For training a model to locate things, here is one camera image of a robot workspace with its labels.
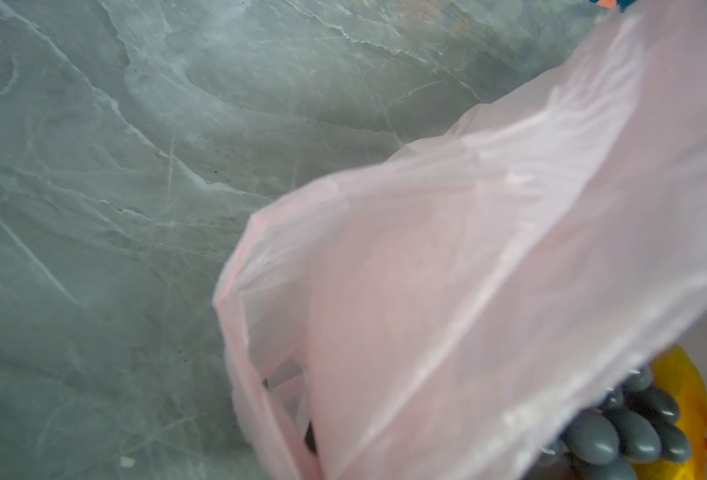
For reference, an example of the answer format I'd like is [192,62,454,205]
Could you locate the pink plastic bag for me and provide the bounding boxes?
[213,1,707,479]

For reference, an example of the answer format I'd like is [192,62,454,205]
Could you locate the fake purple grapes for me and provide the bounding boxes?
[525,365,705,479]

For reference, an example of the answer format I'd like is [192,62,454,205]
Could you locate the fake yellow banana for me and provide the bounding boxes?
[633,345,707,479]

